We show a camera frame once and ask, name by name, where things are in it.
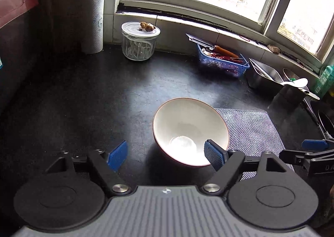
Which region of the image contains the dark red kitchen appliance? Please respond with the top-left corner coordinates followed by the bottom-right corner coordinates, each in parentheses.
top-left (0, 0), bottom-right (39, 112)

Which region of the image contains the green bottle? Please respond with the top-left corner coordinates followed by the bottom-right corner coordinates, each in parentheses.
top-left (312, 65), bottom-right (334, 99)

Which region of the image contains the white plastic spoon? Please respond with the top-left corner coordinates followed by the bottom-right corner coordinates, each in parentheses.
top-left (280, 78), bottom-right (320, 101)

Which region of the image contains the steel rectangular container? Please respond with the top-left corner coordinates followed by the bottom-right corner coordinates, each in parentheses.
top-left (245, 58), bottom-right (284, 90)

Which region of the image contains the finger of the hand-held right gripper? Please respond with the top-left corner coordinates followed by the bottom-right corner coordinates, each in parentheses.
top-left (279, 149), bottom-right (334, 166)
top-left (301, 138), bottom-right (334, 150)

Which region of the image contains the ginger piece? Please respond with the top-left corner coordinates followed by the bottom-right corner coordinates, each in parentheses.
top-left (139, 22), bottom-right (155, 32)

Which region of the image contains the steel utensil cup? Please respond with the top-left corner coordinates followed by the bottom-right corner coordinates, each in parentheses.
top-left (276, 68), bottom-right (311, 107)

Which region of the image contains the dark pan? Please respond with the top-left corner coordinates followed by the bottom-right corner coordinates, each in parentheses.
top-left (316, 110), bottom-right (334, 139)

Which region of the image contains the blue plastic basket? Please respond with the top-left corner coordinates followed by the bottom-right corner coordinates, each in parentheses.
top-left (197, 44), bottom-right (250, 79)

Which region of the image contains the white bowl with red rim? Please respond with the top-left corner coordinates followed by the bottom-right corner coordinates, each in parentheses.
top-left (153, 98), bottom-right (230, 168)

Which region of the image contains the grey mesh dishcloth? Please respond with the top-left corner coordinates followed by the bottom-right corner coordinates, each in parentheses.
top-left (214, 108), bottom-right (295, 181)

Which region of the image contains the paper towel roll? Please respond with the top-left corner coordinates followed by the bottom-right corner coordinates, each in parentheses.
top-left (78, 0), bottom-right (105, 54)

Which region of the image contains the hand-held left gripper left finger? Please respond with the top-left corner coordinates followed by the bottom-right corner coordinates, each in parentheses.
top-left (46, 141), bottom-right (130, 196)

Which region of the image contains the glass jar with clear lid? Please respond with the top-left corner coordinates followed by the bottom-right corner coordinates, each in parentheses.
top-left (121, 21), bottom-right (161, 61)

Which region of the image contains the knife with orange handle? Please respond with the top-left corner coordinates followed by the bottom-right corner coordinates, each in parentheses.
top-left (186, 34), bottom-right (239, 57)

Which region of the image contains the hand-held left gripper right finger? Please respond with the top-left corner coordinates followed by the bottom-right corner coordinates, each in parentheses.
top-left (202, 140), bottom-right (287, 196)

